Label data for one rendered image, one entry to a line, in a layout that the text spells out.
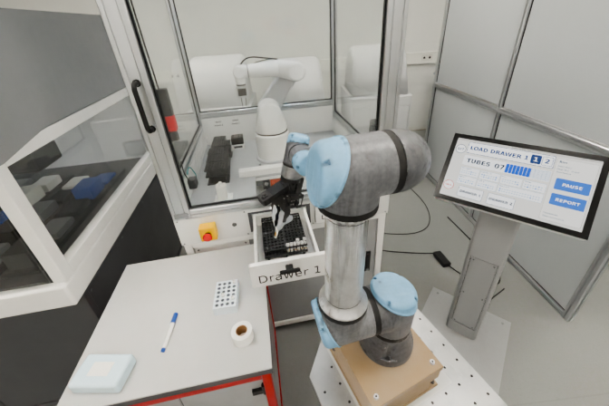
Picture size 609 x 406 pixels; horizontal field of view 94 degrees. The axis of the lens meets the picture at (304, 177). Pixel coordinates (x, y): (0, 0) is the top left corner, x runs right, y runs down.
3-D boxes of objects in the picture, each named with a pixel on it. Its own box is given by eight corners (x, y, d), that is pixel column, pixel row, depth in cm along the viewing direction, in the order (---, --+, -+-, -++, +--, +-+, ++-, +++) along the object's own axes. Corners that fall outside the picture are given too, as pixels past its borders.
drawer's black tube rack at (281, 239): (308, 256, 117) (307, 244, 114) (265, 263, 114) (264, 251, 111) (299, 223, 136) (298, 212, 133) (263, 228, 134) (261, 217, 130)
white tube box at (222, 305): (237, 312, 104) (236, 305, 102) (214, 315, 103) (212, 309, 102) (239, 285, 115) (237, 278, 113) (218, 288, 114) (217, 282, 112)
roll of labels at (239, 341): (228, 338, 96) (227, 331, 94) (245, 323, 100) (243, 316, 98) (241, 352, 91) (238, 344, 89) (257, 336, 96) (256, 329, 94)
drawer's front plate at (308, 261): (327, 275, 110) (327, 253, 104) (253, 288, 106) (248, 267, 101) (326, 271, 111) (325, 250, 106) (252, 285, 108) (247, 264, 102)
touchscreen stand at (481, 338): (496, 403, 138) (583, 246, 89) (405, 348, 163) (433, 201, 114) (509, 325, 171) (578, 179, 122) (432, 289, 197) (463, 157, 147)
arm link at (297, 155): (331, 149, 83) (320, 140, 92) (294, 155, 80) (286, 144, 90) (332, 174, 86) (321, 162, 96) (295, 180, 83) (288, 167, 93)
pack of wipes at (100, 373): (138, 360, 91) (133, 352, 89) (120, 394, 83) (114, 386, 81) (93, 360, 92) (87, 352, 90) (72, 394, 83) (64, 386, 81)
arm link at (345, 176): (379, 345, 70) (412, 143, 43) (322, 363, 67) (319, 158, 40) (359, 304, 80) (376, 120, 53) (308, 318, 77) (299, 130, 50)
